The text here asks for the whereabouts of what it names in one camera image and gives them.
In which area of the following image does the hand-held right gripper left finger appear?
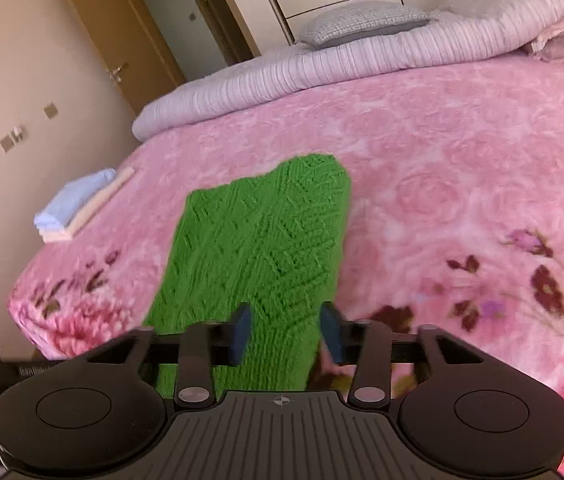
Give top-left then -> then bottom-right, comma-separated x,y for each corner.
86,302 -> 253,409

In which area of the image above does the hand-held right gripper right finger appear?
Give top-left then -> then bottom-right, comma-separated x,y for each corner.
319,302 -> 488,409

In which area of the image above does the green knit sweater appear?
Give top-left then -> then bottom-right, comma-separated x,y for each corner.
142,152 -> 353,393

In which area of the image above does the folded cream cloth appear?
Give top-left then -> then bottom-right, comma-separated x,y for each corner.
39,166 -> 135,244

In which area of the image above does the folded blue towel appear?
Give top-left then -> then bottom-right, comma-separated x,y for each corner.
33,168 -> 117,228

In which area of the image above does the pink floral blanket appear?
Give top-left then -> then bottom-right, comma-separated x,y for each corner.
7,57 -> 564,478

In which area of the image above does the lavender striped duvet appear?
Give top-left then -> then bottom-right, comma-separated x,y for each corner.
132,0 -> 564,142

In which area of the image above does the grey checkered pillow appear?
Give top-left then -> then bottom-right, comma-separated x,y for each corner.
298,1 -> 438,50

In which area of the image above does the wooden door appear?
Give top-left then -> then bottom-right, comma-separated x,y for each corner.
54,0 -> 187,116

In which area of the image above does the dark wooden door frame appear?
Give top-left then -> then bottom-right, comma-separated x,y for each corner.
174,0 -> 261,67

